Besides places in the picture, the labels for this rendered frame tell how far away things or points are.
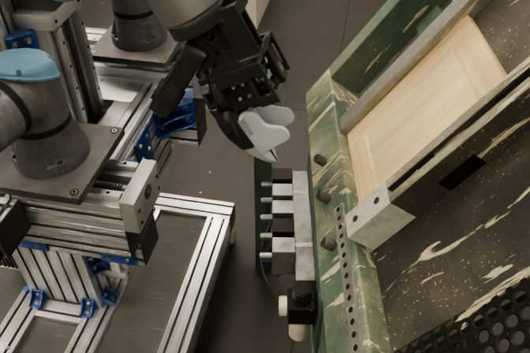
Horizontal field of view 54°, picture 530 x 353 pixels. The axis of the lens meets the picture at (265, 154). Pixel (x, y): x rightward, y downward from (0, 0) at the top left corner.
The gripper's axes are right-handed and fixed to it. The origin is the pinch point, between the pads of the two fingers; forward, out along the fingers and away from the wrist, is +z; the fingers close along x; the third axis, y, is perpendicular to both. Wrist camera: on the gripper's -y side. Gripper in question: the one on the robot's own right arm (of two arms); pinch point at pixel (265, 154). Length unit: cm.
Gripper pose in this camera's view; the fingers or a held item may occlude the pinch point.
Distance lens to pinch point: 65.9
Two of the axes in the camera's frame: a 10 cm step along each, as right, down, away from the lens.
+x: 1.9, -6.5, 7.4
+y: 8.7, -2.3, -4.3
